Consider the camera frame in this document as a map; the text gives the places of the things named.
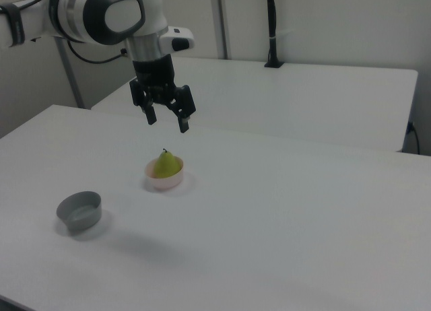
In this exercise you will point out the grey metal frame post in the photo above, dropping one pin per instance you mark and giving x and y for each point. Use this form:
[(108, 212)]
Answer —
[(69, 75), (222, 25)]

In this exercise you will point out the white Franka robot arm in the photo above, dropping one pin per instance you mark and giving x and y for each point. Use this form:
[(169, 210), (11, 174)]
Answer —
[(40, 18)]

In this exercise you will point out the grey bowl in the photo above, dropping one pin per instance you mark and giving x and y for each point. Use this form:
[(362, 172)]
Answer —
[(84, 224)]

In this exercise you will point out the black pole with clamp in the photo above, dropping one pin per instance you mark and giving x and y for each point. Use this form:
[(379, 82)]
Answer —
[(272, 21)]

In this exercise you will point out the white side table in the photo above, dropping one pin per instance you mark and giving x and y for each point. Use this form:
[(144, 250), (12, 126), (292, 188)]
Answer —
[(303, 99)]

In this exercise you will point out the green pear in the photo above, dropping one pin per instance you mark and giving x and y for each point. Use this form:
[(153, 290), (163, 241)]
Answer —
[(165, 165)]

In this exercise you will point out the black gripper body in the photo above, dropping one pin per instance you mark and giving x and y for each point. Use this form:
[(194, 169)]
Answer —
[(155, 75)]

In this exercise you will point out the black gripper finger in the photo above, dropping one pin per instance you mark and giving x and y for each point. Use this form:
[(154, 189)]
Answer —
[(150, 114), (183, 117)]

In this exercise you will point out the pink bowl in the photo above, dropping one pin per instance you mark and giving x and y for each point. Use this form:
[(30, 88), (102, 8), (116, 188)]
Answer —
[(162, 185)]

